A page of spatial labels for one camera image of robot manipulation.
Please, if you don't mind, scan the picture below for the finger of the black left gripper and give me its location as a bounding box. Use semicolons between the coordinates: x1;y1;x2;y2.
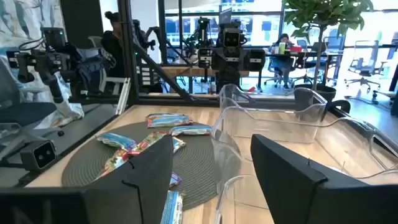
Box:
248;49;267;72
197;47;214;70

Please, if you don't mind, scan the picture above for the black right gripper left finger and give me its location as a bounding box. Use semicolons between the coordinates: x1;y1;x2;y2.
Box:
83;135;175;224

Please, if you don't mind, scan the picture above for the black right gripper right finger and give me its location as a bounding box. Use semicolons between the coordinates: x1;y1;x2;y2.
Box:
250;133;343;224

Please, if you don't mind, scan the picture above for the red and green granola bar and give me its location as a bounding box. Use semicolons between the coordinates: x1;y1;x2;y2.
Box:
95;148;135;182
126;130;169;156

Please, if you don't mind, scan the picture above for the white green snack bag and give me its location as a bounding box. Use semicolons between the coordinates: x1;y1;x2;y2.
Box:
95;132;139;152

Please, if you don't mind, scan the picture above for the blue granola bar red trim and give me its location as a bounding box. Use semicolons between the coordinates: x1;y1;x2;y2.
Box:
145;112;194;129

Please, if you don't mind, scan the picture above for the wooden background table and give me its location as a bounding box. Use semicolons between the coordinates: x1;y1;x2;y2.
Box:
161;65;250;94

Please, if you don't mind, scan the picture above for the person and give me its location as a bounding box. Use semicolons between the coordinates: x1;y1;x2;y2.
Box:
269;33;296;90
99;11;126;78

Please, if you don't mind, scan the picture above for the open laptop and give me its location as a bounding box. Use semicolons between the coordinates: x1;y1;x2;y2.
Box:
218;8;233;26

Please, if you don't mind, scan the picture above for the dark office desk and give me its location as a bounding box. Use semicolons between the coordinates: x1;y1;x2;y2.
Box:
264;50;345;91

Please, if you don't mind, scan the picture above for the round grey woven placemat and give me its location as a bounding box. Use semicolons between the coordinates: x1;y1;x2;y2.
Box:
61;120;242;212

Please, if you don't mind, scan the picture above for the clear plastic bin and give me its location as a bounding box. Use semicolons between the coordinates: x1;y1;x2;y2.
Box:
218;83;328;145
212;173;277;224
210;105;398;189

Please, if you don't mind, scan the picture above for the dark plant pot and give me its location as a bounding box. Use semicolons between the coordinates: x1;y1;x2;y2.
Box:
294;83;338;110

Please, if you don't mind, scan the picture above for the green leafy indoor tree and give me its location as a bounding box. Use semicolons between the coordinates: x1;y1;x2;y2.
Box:
282;0;374;91

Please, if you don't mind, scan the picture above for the white chair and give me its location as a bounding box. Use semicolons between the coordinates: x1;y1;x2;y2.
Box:
88;35;132;116

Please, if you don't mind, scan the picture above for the grey office chair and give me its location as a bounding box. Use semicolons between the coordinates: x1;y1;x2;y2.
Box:
343;39;389;94

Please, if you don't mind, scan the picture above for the grey blue jacket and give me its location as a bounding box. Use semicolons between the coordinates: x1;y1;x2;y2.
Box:
73;46;116;93

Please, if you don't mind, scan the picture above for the black metal rig frame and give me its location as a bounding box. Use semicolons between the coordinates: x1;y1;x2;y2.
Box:
118;0;218;106

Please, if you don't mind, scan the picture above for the grey table-level camera box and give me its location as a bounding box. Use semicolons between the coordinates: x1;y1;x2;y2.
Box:
19;139;57;172

